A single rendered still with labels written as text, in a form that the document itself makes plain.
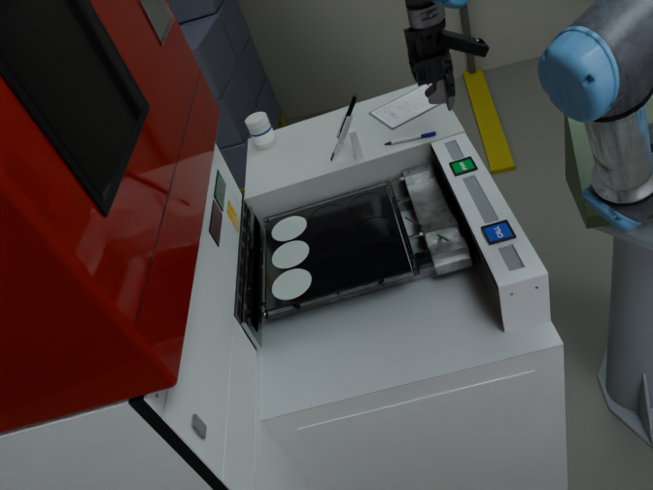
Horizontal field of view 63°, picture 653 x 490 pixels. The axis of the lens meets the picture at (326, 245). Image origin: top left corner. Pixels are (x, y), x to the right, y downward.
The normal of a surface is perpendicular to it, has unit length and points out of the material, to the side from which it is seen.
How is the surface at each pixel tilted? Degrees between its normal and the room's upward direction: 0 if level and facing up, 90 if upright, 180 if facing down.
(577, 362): 0
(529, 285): 90
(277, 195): 90
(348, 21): 90
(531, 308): 90
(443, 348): 0
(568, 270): 0
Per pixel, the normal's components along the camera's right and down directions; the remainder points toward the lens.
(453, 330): -0.30, -0.72
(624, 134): 0.16, 0.86
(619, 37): -0.16, 0.08
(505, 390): 0.08, 0.63
